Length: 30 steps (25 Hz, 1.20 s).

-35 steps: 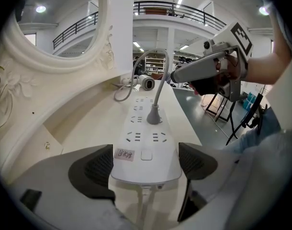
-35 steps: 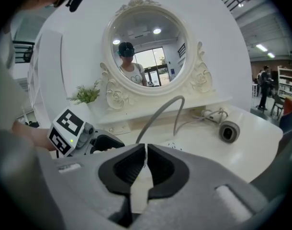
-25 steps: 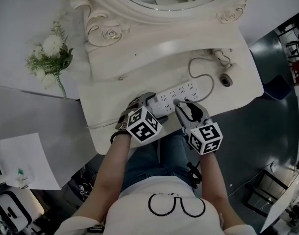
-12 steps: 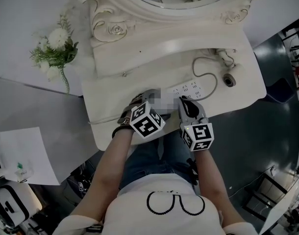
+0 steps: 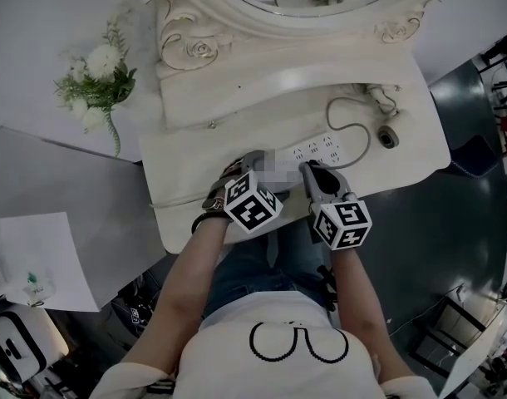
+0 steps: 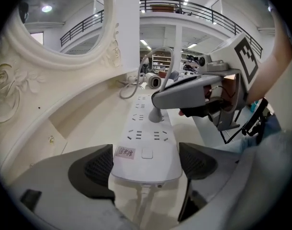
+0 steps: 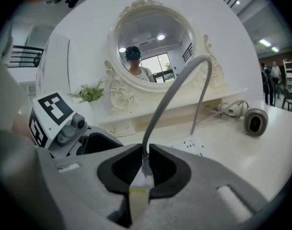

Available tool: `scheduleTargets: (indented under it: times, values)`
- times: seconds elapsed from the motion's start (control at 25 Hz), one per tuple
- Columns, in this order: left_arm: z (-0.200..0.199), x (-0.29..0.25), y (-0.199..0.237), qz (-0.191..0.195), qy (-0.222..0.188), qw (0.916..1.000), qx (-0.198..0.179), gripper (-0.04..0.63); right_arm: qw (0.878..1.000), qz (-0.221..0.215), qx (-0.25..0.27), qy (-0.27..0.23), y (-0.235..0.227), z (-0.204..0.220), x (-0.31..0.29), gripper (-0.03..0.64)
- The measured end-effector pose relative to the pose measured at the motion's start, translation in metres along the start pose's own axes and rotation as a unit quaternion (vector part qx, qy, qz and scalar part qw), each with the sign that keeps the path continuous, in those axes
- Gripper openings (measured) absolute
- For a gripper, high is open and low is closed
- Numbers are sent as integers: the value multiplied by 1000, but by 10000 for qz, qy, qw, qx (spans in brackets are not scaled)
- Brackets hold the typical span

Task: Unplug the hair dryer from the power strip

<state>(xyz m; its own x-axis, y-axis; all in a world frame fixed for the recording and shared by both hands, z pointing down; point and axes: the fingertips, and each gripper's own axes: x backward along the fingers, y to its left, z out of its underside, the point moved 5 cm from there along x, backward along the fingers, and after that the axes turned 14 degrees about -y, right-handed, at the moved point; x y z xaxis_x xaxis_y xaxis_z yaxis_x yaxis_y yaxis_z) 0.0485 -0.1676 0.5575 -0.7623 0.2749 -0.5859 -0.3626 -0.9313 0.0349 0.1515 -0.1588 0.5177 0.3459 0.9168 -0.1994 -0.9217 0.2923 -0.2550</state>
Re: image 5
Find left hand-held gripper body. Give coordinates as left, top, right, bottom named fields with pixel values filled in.
left=214, top=154, right=284, bottom=235

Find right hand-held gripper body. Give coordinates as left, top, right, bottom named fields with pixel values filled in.
left=309, top=167, right=373, bottom=251

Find white power strip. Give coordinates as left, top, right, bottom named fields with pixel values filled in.
left=273, top=132, right=351, bottom=192

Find grey hair dryer cable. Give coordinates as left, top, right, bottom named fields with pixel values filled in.
left=315, top=96, right=399, bottom=172

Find grey white hair dryer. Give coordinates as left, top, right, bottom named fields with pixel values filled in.
left=363, top=82, right=405, bottom=150

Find person's right forearm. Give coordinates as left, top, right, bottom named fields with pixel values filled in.
left=329, top=242, right=417, bottom=387

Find person's left forearm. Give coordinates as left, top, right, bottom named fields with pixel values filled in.
left=121, top=217, right=234, bottom=367

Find person's left hand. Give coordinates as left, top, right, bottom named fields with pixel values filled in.
left=202, top=159, right=247, bottom=223

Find black wrist band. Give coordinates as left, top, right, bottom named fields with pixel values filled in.
left=190, top=213, right=210, bottom=235

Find person's blue jeans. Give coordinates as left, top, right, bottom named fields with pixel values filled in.
left=201, top=216, right=333, bottom=322

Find white ornate vanity mirror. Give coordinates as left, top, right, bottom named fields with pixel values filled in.
left=130, top=0, right=456, bottom=83

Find person's white printed shirt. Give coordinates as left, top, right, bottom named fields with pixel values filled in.
left=89, top=289, right=440, bottom=399

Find dark blue stool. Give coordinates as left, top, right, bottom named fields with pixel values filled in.
left=447, top=134, right=507, bottom=179

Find white flower bouquet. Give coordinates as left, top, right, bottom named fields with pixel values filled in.
left=52, top=9, right=139, bottom=159

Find grey cabinet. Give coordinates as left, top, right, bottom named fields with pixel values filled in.
left=0, top=121, right=168, bottom=312

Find white side table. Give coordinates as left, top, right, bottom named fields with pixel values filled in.
left=439, top=299, right=507, bottom=399

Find white paper sheet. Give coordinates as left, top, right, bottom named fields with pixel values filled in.
left=0, top=211, right=103, bottom=313

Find clear bag with green item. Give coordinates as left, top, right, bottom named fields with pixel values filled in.
left=22, top=269, right=56, bottom=308

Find white device with black band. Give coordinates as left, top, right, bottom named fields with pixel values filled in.
left=0, top=308, right=71, bottom=388

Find black metal frame stand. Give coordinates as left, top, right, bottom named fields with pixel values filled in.
left=410, top=296, right=488, bottom=378

